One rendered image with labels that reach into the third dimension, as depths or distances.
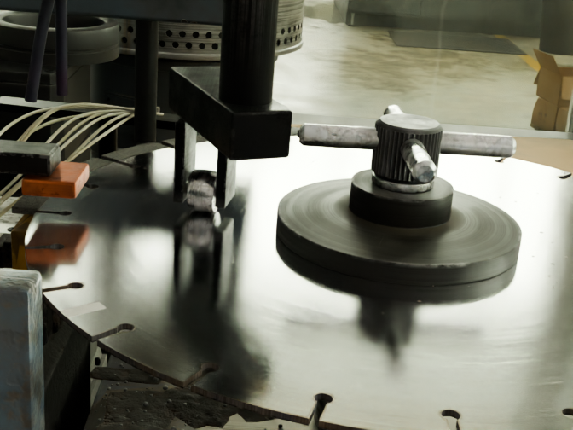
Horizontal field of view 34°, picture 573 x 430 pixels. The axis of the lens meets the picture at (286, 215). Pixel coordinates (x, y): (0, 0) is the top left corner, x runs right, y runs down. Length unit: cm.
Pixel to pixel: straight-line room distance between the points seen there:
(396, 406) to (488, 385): 4
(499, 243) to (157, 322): 16
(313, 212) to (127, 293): 10
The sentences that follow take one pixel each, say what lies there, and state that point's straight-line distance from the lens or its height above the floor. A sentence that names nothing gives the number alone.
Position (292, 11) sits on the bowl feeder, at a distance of 112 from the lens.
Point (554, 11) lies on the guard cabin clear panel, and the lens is 154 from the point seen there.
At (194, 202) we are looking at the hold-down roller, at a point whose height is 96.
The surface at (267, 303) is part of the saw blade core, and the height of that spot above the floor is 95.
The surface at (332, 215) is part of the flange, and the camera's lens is 42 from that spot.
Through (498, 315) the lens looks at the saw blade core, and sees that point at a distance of 37.
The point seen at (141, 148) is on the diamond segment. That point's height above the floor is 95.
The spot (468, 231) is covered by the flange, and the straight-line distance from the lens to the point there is 42.
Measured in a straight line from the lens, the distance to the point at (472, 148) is 43.
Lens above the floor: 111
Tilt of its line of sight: 20 degrees down
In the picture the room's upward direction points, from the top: 4 degrees clockwise
